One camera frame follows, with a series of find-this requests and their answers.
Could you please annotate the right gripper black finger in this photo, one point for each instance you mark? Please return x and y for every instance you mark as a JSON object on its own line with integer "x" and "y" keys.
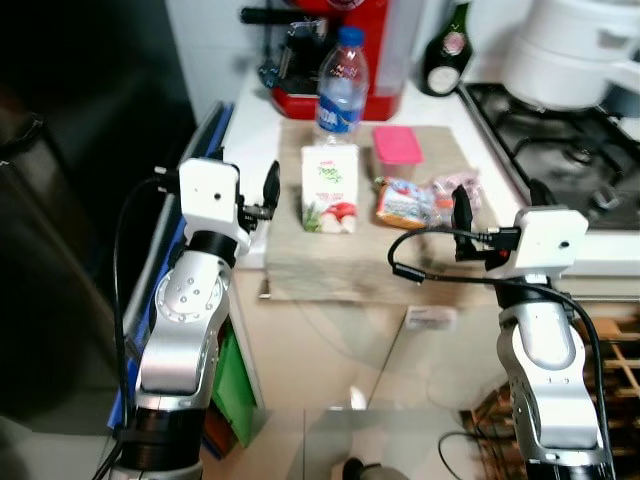
{"x": 463, "y": 210}
{"x": 541, "y": 196}

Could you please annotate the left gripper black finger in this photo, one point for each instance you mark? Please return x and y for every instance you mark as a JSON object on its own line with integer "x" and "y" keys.
{"x": 272, "y": 184}

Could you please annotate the clear water bottle blue cap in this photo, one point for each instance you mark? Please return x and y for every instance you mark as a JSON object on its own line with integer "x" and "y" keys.
{"x": 342, "y": 90}

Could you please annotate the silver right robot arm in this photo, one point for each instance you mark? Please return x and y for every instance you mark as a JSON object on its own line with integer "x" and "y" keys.
{"x": 545, "y": 350}

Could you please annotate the black gas stove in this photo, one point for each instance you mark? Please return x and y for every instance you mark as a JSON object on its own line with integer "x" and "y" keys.
{"x": 570, "y": 150}

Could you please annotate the white green juice carton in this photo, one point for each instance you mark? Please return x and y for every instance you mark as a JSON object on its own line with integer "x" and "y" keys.
{"x": 330, "y": 185}

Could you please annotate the pink lidded food container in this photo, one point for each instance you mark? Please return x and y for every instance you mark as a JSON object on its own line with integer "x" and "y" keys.
{"x": 397, "y": 150}

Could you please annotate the beige counter cloth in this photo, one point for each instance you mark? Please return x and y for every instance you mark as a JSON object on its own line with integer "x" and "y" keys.
{"x": 330, "y": 265}

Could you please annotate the white paper tag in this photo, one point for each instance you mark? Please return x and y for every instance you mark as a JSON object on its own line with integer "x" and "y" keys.
{"x": 430, "y": 318}

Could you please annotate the white cooking pot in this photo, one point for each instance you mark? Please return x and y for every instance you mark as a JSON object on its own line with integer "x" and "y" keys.
{"x": 570, "y": 50}

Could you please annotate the dark flask bottle round label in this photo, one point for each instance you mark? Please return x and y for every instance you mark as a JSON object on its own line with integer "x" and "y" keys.
{"x": 447, "y": 60}

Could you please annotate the beige kitchen cabinet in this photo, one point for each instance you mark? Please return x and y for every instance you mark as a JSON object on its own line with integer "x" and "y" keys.
{"x": 330, "y": 350}

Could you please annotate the wooden wine rack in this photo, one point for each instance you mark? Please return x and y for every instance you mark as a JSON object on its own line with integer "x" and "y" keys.
{"x": 610, "y": 370}

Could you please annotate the red flat board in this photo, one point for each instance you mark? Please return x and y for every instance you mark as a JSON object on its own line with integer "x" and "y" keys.
{"x": 218, "y": 435}

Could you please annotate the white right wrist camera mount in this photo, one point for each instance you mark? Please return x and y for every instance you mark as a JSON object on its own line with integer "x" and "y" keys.
{"x": 552, "y": 240}

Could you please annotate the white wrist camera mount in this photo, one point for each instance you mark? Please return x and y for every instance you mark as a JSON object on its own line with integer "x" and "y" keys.
{"x": 552, "y": 240}
{"x": 210, "y": 195}

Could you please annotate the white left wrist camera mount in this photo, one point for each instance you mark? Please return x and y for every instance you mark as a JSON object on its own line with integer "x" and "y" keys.
{"x": 210, "y": 195}

